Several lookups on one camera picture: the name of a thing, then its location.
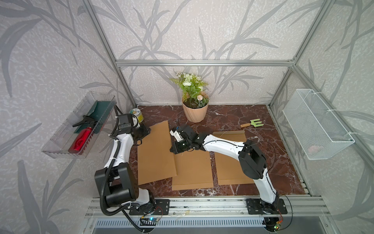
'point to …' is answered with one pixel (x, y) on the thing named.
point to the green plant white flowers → (192, 86)
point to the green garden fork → (253, 123)
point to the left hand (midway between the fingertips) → (149, 128)
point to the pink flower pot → (196, 115)
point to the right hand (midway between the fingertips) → (169, 150)
